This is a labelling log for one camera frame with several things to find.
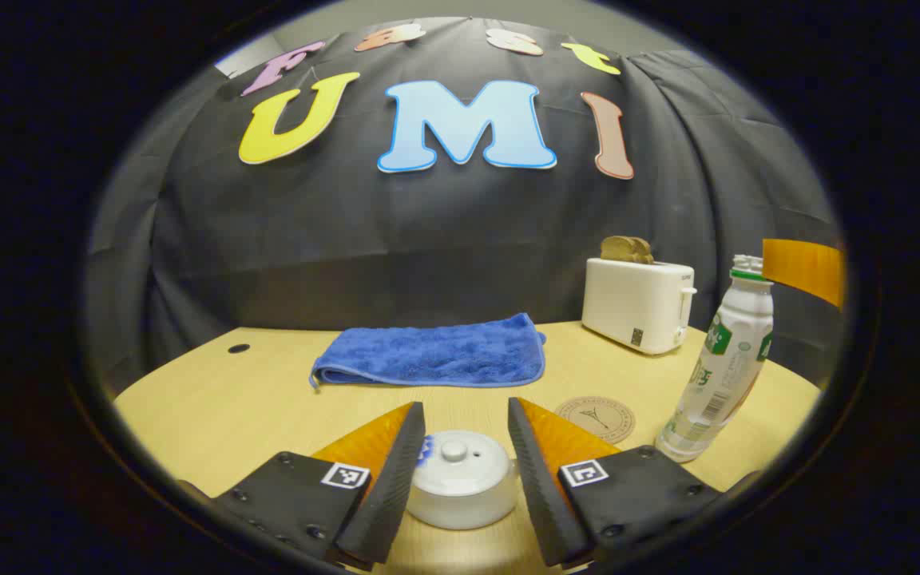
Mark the white ceramic teacup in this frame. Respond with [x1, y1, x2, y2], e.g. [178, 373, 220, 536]
[406, 459, 521, 531]

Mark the white teacup lid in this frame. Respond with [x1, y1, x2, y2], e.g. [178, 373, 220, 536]
[414, 430, 514, 494]

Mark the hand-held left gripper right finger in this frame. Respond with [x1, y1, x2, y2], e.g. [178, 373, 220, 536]
[507, 397, 723, 569]

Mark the white plastic water bottle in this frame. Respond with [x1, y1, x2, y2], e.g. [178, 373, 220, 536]
[656, 255, 775, 464]

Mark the round brown coaster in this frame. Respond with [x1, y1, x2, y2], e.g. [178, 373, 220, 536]
[554, 395, 636, 446]

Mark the blue towel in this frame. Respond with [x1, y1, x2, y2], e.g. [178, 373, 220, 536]
[308, 312, 547, 391]

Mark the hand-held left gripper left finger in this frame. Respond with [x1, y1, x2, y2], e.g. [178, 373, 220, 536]
[212, 401, 426, 572]

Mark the white toaster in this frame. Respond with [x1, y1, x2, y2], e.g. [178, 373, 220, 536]
[581, 256, 698, 355]

